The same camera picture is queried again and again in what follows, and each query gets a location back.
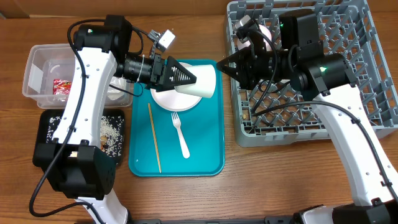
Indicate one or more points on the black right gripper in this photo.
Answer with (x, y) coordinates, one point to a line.
(252, 60)

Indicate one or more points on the white plastic fork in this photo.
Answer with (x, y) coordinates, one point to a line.
(177, 124)

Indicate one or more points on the black tray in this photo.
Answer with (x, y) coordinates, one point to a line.
(50, 119)

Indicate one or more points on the teal plastic tray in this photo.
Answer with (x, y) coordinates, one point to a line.
(202, 128)

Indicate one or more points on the grey dishwasher rack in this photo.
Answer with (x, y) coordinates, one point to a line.
(345, 27)

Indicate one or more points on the large white plate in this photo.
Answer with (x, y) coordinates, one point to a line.
(172, 100)

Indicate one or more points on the clear plastic bin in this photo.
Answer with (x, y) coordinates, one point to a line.
(47, 63)

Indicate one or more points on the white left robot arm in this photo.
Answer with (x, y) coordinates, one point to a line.
(73, 162)

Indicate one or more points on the spilled rice and nuts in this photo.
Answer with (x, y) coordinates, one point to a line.
(111, 135)

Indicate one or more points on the wooden chopstick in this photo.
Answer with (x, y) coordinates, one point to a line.
(154, 137)

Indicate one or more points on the red snack wrapper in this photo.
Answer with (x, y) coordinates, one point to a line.
(61, 87)

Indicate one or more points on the frosted white cup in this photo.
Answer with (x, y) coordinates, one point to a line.
(205, 83)

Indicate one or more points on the white napkin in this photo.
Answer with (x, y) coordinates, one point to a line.
(114, 94)

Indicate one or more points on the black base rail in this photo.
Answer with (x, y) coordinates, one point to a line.
(266, 220)

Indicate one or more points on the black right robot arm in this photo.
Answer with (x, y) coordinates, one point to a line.
(328, 84)

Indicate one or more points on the bowl with rice and nuts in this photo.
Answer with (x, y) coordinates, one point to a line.
(265, 31)

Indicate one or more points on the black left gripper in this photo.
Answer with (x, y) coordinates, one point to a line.
(165, 74)

